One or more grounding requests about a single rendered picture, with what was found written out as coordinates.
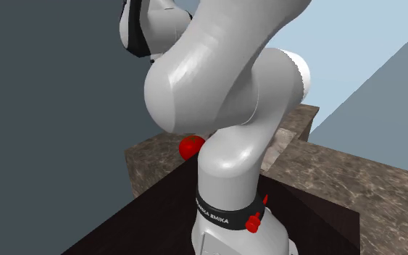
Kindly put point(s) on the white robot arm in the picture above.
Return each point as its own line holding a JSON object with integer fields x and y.
{"x": 225, "y": 88}

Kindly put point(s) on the red tomato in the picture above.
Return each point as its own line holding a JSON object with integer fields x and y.
{"x": 188, "y": 147}

